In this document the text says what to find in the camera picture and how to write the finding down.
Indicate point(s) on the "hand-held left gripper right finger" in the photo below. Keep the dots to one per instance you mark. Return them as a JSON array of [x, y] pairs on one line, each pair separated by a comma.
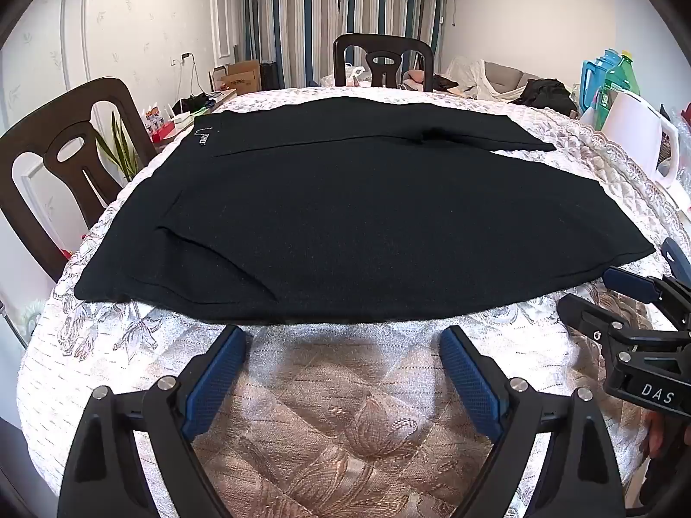
[[469, 383]]

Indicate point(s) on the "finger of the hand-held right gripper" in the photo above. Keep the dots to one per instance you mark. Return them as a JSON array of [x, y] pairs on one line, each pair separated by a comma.
[[670, 252], [626, 281]]

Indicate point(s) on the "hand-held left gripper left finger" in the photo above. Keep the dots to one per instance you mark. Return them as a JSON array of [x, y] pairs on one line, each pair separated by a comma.
[[216, 383]]

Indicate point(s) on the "black pants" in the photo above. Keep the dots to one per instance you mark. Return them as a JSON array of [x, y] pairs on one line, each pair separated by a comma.
[[351, 216]]

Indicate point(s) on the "person's right hand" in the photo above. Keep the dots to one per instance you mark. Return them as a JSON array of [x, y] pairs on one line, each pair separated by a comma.
[[658, 437]]

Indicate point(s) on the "white plastic jug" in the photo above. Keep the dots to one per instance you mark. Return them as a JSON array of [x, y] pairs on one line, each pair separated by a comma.
[[634, 124]]

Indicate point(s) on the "green plastic bottle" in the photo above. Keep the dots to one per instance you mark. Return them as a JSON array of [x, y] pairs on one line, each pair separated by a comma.
[[623, 83]]

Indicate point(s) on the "blue plastic bottle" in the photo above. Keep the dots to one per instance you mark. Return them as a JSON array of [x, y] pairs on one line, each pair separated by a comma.
[[594, 78]]

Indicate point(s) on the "black bag on sofa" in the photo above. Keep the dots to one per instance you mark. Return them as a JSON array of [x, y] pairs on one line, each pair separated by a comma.
[[545, 96]]

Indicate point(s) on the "grey sofa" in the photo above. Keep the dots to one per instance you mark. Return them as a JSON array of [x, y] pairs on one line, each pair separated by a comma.
[[507, 78]]

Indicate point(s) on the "green potted plant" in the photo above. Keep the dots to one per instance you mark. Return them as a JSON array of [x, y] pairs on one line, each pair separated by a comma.
[[120, 148]]

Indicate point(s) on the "white cloth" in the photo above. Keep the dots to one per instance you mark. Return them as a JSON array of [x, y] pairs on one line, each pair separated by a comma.
[[469, 78]]

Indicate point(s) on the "pink cloth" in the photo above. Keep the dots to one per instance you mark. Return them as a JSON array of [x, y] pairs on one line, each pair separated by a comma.
[[414, 78]]

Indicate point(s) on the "dark wooden chair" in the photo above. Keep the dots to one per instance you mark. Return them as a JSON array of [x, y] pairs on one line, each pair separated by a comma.
[[378, 46], [48, 135]]

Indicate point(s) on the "cardboard box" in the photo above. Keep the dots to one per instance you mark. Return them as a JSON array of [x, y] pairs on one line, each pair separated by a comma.
[[240, 78]]

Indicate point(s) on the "black speaker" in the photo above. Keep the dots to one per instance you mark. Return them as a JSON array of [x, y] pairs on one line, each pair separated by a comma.
[[268, 75]]

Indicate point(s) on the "white plastic bag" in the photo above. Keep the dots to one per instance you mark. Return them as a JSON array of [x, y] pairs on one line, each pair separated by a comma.
[[356, 76]]

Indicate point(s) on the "striped curtains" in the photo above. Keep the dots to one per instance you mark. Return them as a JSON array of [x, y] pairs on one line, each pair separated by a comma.
[[334, 16]]

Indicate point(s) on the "wall socket with plug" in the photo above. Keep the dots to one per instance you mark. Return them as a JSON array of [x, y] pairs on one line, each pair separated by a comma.
[[182, 58]]

